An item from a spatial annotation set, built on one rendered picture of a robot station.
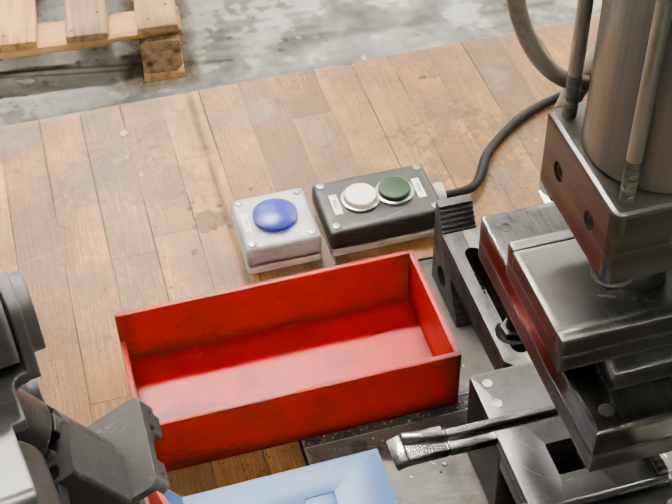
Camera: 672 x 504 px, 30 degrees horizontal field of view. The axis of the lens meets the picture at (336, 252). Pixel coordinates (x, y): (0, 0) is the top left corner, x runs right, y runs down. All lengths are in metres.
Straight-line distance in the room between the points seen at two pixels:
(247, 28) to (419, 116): 1.72
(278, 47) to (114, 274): 1.81
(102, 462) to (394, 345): 0.38
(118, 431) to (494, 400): 0.29
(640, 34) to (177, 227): 0.65
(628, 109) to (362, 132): 0.66
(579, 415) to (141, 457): 0.25
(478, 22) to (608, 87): 2.36
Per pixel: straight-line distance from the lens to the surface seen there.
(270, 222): 1.10
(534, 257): 0.73
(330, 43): 2.90
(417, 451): 0.88
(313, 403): 0.96
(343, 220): 1.11
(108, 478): 0.72
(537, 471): 0.88
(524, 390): 0.92
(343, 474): 0.86
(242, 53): 2.88
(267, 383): 1.02
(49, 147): 1.27
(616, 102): 0.62
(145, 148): 1.25
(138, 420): 0.75
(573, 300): 0.71
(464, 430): 0.88
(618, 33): 0.60
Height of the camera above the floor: 1.70
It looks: 45 degrees down
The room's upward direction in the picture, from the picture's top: 2 degrees counter-clockwise
